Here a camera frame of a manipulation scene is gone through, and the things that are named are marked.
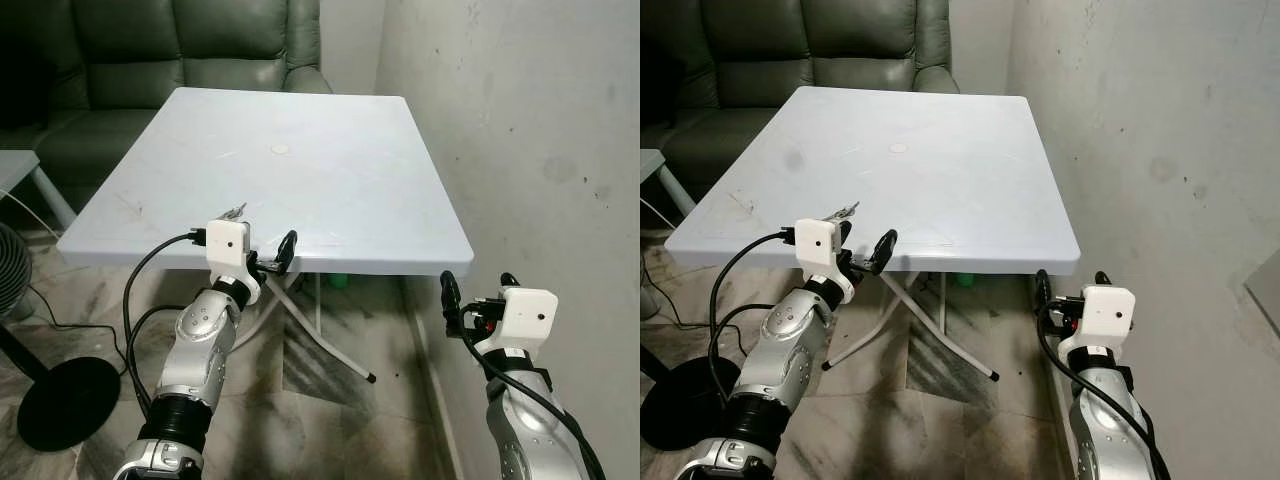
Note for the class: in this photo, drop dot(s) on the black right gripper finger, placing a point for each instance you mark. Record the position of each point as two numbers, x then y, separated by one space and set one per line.
510 282
1102 278
1044 288
451 293

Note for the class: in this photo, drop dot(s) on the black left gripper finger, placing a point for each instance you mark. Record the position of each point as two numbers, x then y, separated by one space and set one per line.
288 250
847 234
886 250

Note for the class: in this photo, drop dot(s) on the silver key bunch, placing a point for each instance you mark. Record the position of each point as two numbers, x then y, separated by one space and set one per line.
845 211
235 211

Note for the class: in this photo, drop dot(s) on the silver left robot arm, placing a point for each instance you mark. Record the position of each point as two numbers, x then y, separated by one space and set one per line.
790 345
195 350

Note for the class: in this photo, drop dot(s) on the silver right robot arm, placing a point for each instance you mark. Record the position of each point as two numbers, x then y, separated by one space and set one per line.
525 430
1105 430

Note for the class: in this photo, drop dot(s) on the small green object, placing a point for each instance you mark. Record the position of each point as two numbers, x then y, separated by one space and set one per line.
965 279
340 281

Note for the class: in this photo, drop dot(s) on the white plastic folding table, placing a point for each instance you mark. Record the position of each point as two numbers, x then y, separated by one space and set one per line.
920 180
300 180

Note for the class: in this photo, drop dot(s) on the small white side table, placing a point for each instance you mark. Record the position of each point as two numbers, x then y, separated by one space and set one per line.
15 165
650 160

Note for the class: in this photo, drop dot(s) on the dark green leather sofa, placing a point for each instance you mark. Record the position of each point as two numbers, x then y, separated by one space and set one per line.
800 45
150 50

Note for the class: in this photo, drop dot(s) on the black standing fan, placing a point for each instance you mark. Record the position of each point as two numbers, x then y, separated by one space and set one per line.
65 400
680 400

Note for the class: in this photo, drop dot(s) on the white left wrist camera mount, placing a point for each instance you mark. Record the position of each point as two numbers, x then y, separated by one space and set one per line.
815 243
226 245

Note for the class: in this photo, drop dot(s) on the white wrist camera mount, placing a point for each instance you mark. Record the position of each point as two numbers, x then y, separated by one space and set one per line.
815 243
1105 312
226 245
525 315

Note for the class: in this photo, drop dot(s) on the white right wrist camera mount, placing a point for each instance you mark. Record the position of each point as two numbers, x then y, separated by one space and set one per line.
1105 312
525 315

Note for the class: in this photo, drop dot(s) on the grey wall panel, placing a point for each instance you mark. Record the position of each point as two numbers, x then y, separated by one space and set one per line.
1268 295

